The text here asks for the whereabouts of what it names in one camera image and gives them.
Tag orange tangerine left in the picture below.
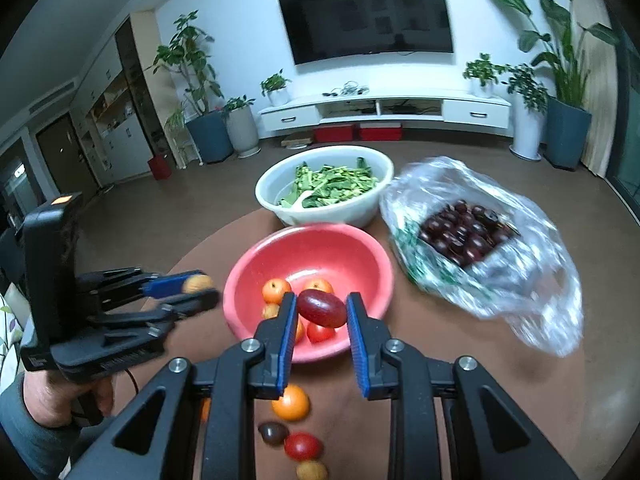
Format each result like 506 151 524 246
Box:
304 278 334 294

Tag dark red grape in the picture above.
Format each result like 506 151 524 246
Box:
296 289 347 328

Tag red plastic basin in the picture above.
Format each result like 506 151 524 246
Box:
222 223 394 339

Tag dark plum right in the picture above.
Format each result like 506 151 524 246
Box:
258 420 290 448

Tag left hand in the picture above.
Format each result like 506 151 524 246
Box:
23 370 114 428

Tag large yellow orange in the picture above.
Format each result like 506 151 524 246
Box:
262 304 280 320

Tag small orange mandarin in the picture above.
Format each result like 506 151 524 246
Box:
262 278 292 306

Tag brown pear-like fruit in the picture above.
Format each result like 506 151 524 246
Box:
201 399 210 424

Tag red box under cabinet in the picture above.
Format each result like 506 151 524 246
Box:
312 122 404 143

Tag red tomato back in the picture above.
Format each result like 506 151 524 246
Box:
283 432 323 462

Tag red tomato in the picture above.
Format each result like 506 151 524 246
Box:
306 323 336 344
283 432 323 462

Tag wall television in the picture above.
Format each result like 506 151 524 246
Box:
278 0 454 65

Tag bushy plant white pot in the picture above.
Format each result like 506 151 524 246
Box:
496 63 548 162

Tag orange back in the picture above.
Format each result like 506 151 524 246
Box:
271 384 311 422

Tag white basin with greens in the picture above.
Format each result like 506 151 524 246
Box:
255 145 395 228

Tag white tv cabinet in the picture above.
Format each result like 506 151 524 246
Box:
259 91 511 136

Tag small red bin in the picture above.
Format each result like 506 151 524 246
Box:
148 155 171 181

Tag large orange tangerine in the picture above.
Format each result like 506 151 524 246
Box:
295 318 305 344

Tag tall plant blue pot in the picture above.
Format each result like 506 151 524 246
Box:
151 10 233 164

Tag small plant on cabinet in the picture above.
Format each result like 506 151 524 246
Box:
260 70 291 107

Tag large plant right blue pot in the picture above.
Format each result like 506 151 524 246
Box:
495 0 620 170

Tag red tomato front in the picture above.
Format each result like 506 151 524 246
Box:
306 323 336 344

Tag plant in white pot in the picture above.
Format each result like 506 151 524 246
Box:
221 96 260 159

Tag dark cherries in bag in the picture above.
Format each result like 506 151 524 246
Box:
418 200 520 269

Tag clear plastic bag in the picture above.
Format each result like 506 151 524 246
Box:
380 156 584 356

